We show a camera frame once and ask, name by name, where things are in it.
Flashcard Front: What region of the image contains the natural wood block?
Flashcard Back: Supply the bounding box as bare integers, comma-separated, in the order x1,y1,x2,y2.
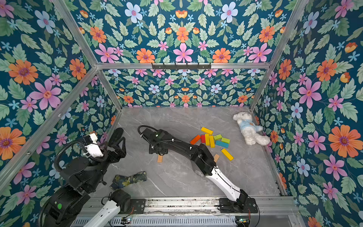
157,155,163,163
214,154,220,163

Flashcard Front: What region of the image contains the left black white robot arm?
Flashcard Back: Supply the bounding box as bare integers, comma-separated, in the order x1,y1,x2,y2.
37,128,126,227

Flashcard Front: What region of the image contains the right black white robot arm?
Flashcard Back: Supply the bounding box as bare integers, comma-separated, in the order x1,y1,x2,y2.
137,125,249,212

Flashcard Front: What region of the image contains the black oval remote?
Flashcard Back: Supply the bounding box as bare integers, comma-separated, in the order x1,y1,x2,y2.
108,128,124,147

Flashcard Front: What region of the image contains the floral fabric pouch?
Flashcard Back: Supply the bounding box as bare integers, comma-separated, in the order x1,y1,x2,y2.
110,171,147,190

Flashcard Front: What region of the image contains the orange block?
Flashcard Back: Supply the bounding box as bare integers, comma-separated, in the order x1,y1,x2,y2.
190,135,201,145

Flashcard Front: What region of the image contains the yellow block at pile top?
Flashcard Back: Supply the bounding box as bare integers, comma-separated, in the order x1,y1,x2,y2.
201,127,214,135

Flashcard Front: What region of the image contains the yellow upright block left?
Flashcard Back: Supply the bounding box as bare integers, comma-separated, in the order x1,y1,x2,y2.
205,134,210,146

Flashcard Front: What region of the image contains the yellow upright block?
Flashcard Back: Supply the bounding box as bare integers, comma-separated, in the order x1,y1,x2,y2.
209,135,216,148
205,134,210,146

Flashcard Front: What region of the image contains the yellow upright block right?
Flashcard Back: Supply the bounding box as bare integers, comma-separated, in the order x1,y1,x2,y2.
209,135,216,148

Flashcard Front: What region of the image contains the light green block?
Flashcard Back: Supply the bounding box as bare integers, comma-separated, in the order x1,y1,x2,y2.
213,134,223,141

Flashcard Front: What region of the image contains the teal block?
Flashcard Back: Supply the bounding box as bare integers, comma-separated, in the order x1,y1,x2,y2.
215,141,229,148

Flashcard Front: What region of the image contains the green block right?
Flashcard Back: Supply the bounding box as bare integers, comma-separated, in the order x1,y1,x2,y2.
221,138,230,144

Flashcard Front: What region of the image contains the yellow block lower right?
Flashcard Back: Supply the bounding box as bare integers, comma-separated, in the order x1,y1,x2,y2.
221,148,234,161

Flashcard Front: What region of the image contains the white vented strip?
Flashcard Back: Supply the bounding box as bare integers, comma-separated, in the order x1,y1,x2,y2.
109,216,237,227

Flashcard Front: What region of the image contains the white teddy bear plush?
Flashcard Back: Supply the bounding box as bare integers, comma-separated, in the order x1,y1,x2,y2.
233,112,271,146

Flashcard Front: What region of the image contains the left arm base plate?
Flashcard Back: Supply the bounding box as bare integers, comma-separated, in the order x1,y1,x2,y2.
124,199,146,214

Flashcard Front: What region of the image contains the metal hook rail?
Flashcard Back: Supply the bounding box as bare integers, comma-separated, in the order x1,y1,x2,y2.
151,63,212,71

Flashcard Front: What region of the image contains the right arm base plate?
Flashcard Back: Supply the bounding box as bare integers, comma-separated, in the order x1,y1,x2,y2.
216,198,259,214

